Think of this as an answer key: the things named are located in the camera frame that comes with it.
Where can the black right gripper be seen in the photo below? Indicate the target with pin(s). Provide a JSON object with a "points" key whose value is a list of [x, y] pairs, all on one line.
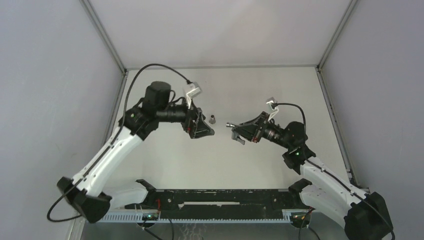
{"points": [[251, 129]]}

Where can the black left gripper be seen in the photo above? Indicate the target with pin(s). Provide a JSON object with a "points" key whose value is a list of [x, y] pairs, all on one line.
{"points": [[202, 129]]}

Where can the threaded metal pipe fitting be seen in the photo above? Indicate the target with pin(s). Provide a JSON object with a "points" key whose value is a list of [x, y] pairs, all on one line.
{"points": [[212, 119]]}

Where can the chrome water faucet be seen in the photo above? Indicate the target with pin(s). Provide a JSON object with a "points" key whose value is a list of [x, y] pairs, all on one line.
{"points": [[234, 135]]}

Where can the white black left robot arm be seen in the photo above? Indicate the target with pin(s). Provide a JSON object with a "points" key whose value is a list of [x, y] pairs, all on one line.
{"points": [[85, 190]]}

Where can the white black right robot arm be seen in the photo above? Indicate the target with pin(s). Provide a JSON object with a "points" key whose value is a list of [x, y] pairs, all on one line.
{"points": [[362, 215]]}

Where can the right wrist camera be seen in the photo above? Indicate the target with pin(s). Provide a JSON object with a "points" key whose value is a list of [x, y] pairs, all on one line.
{"points": [[273, 106]]}

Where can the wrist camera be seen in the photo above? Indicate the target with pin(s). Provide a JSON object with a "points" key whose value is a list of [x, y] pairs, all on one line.
{"points": [[191, 91], [273, 106]]}

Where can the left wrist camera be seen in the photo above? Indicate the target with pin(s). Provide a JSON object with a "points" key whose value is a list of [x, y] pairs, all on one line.
{"points": [[191, 91]]}

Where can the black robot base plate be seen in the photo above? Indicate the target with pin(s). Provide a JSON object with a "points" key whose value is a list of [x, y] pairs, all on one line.
{"points": [[221, 203]]}

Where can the white slotted cable duct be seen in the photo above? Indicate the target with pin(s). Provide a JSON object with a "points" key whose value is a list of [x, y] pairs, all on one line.
{"points": [[140, 217]]}

